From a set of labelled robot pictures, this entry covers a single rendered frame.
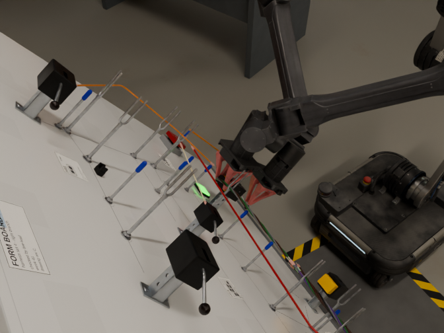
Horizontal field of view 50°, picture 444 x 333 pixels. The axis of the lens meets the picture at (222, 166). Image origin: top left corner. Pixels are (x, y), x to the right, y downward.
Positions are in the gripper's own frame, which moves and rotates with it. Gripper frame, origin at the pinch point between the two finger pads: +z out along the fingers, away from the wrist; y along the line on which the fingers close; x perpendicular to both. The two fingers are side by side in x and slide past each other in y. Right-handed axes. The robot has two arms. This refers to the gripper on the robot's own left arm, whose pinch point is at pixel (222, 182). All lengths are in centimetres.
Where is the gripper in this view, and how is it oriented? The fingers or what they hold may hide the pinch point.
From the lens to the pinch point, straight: 117.8
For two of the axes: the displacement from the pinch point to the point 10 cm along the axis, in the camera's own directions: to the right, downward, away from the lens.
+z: -4.7, 7.7, 4.3
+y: 5.1, 6.3, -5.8
